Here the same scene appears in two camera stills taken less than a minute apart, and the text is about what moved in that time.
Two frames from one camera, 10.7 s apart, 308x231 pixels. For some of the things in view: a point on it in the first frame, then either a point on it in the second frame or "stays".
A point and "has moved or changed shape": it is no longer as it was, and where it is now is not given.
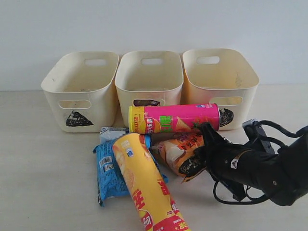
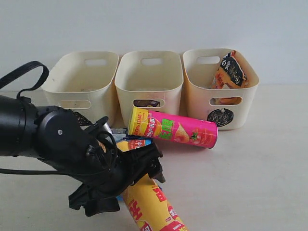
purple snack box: x=146 y=102 stays
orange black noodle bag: x=171 y=148 to x=230 y=75
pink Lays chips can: x=172 y=118 has moved or changed shape
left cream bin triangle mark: x=78 y=93 stays
